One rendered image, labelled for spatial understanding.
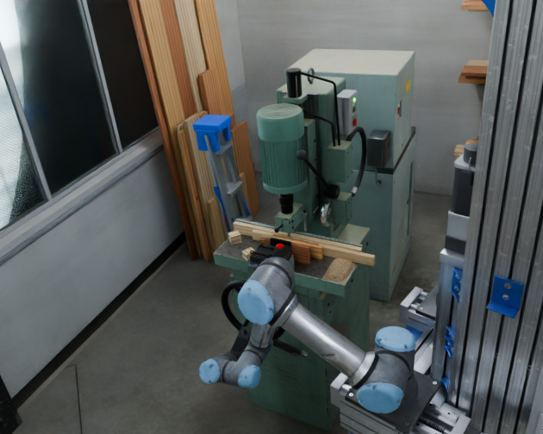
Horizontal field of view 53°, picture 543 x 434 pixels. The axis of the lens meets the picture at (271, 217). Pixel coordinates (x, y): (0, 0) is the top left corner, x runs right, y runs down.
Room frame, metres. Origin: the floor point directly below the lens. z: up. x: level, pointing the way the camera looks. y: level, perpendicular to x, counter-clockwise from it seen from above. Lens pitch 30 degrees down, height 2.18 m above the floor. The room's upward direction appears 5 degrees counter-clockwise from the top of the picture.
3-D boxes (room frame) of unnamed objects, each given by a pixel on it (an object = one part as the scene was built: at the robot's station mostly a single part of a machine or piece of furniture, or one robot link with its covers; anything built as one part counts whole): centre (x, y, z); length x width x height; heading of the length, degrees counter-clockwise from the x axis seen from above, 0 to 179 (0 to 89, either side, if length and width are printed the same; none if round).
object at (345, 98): (2.12, -0.35, 1.40); 0.10 x 0.06 x 0.16; 149
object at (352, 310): (2.02, -0.13, 0.36); 0.58 x 0.45 x 0.71; 149
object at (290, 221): (1.93, -0.08, 1.03); 0.14 x 0.07 x 0.09; 149
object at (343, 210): (2.00, -0.30, 1.02); 0.09 x 0.07 x 0.12; 59
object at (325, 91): (2.17, -0.21, 1.16); 0.22 x 0.22 x 0.72; 59
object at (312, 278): (1.82, -0.02, 0.87); 0.61 x 0.30 x 0.06; 59
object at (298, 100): (2.04, -0.14, 1.54); 0.08 x 0.08 x 0.17; 59
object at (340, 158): (2.03, -0.31, 1.23); 0.09 x 0.08 x 0.15; 149
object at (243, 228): (1.93, -0.09, 0.93); 0.60 x 0.02 x 0.05; 59
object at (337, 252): (1.87, -0.15, 0.92); 0.55 x 0.02 x 0.04; 59
